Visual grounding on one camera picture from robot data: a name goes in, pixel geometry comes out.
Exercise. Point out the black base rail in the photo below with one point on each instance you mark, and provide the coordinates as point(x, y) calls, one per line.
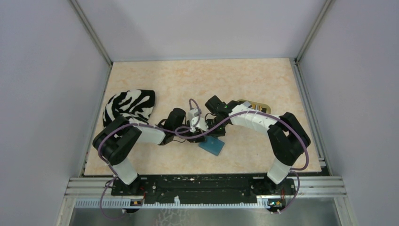
point(209, 190)

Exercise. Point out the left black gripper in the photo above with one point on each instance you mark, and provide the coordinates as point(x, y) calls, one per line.
point(200, 139)

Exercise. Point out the blue card holder wallet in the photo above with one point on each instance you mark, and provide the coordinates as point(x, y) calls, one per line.
point(212, 145)

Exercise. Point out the credit cards stack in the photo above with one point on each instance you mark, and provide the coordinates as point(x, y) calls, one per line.
point(257, 107)

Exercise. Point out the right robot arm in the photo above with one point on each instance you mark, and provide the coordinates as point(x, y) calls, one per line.
point(287, 137)

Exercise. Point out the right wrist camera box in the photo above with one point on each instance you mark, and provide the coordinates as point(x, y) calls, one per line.
point(198, 123)

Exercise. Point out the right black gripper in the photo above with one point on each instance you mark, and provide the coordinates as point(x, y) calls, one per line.
point(221, 133)

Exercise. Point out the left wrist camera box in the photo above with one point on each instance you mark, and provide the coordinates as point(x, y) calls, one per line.
point(194, 116)

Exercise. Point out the cream oval card tray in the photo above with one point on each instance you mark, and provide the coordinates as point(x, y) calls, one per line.
point(255, 106)

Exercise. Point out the zebra striped cloth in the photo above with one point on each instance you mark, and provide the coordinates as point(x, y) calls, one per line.
point(135, 105)

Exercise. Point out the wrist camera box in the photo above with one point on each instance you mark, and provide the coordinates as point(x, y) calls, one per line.
point(198, 123)
point(194, 116)

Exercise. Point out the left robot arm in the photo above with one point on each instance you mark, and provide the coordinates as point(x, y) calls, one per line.
point(115, 142)

